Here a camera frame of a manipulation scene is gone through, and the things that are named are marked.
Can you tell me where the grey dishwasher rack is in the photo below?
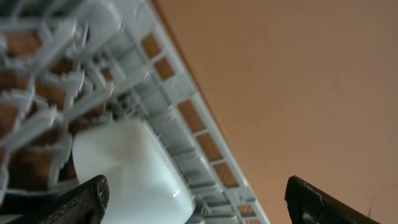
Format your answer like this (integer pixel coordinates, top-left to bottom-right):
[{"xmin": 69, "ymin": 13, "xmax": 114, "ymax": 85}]
[{"xmin": 1, "ymin": 1, "xmax": 269, "ymax": 223}]

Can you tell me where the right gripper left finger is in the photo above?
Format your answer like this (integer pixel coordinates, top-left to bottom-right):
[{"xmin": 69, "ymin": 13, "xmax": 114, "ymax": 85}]
[{"xmin": 6, "ymin": 175, "xmax": 109, "ymax": 224}]

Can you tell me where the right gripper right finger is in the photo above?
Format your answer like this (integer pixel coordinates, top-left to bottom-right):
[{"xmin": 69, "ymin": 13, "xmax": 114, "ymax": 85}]
[{"xmin": 285, "ymin": 175, "xmax": 379, "ymax": 224}]

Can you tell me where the small light blue bowl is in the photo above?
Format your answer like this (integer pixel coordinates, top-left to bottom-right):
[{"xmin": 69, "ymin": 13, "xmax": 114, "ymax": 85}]
[{"xmin": 72, "ymin": 118, "xmax": 195, "ymax": 224}]

